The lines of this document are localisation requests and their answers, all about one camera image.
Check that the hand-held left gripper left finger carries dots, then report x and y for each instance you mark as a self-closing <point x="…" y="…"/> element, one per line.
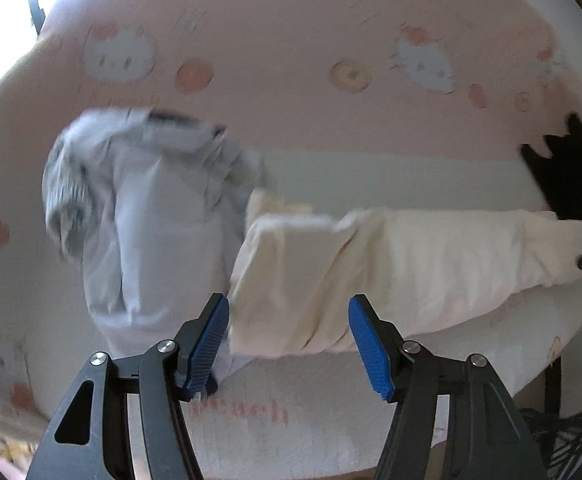
<point x="208" y="345"/>

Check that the pink printed blanket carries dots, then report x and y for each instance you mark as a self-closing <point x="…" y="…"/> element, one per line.
<point x="296" y="110"/>

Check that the pink and cream t-shirt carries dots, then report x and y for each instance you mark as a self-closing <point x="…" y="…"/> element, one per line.
<point x="371" y="260"/>

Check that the white jacket with dark trim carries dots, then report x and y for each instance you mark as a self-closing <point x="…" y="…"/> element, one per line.
<point x="146" y="210"/>

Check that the folded black garment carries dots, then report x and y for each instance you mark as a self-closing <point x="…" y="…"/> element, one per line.
<point x="576" y="180"/>

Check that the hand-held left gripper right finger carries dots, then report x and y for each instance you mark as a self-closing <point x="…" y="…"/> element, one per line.
<point x="371" y="355"/>

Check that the black fan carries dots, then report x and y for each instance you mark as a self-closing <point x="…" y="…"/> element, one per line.
<point x="571" y="440"/>

